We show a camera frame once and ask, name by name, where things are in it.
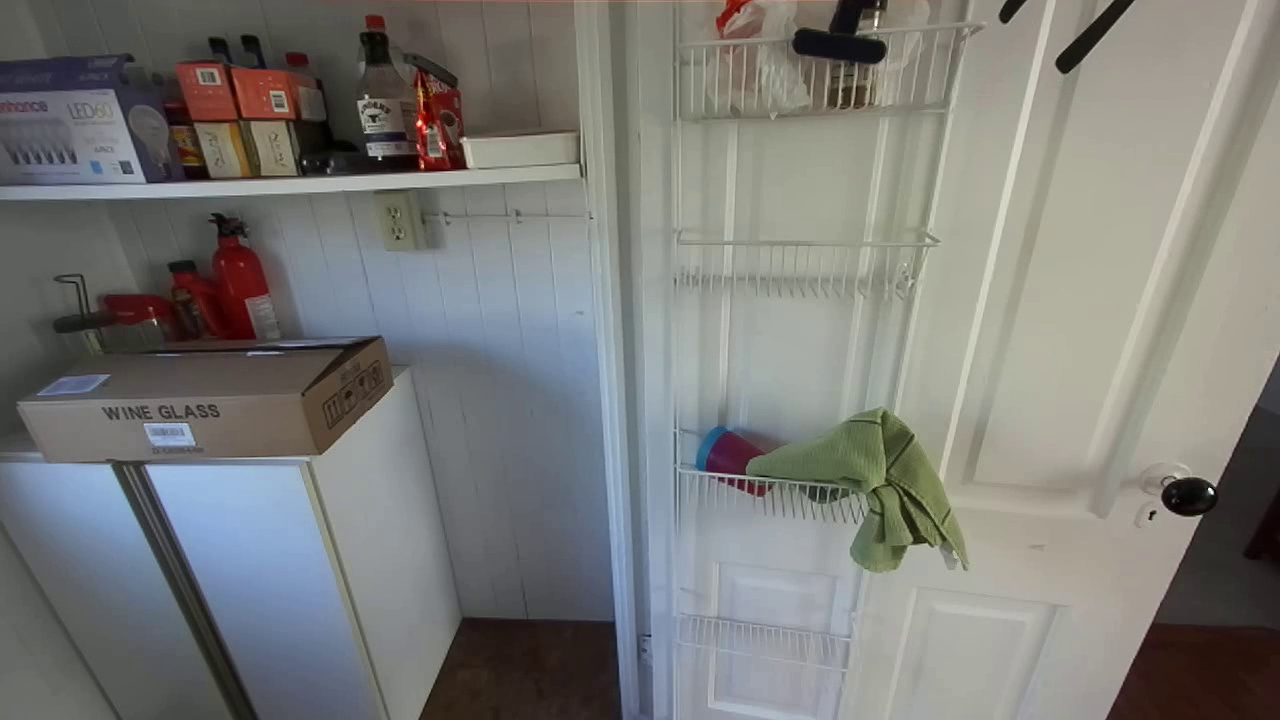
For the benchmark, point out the black kitchen tongs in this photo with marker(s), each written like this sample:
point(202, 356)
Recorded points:
point(1084, 42)

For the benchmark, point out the purple and blue cup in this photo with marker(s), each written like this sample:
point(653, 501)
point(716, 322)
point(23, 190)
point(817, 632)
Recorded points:
point(724, 457)

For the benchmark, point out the white tray on shelf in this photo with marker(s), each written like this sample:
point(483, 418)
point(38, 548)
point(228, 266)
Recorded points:
point(529, 149)

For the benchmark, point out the green cloth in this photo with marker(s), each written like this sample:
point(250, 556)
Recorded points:
point(876, 462)

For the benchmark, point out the clear plastic bag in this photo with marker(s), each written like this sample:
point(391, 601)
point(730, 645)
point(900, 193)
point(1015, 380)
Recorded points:
point(748, 64)

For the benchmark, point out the red snack bag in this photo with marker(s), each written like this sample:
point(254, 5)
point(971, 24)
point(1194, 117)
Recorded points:
point(437, 117)

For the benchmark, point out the cardboard wine glass box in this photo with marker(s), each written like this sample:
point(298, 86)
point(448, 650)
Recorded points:
point(289, 398)

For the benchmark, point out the clear liquor bottle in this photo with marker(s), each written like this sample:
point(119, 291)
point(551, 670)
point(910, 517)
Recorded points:
point(381, 100)

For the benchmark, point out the white cabinet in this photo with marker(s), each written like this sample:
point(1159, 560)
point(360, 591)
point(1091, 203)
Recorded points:
point(320, 585)

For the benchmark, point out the red fire extinguisher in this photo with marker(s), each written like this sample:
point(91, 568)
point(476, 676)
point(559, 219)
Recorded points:
point(243, 280)

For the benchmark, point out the white panelled door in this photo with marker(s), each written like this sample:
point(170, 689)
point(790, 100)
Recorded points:
point(1096, 315)

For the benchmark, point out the orange box right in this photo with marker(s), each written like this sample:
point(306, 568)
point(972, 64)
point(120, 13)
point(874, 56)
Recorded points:
point(266, 100)

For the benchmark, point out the orange box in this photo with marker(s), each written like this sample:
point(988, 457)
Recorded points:
point(266, 100)
point(212, 113)

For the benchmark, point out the orange box left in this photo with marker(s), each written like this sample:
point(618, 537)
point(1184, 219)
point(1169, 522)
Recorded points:
point(212, 113)

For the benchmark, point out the red canister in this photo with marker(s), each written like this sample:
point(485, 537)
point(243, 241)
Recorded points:
point(141, 309)

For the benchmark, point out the black door knob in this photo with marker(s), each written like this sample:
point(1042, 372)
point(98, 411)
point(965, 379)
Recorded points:
point(1188, 494)

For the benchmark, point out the grey appliance box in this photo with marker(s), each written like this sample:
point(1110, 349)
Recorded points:
point(65, 123)

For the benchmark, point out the white wire rack lowest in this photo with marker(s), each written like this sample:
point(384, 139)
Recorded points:
point(757, 637)
point(784, 498)

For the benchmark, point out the white wall shelf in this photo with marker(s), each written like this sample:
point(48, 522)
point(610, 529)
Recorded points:
point(289, 185)

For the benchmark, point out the wall power outlet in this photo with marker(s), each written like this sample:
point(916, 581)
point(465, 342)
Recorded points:
point(400, 225)

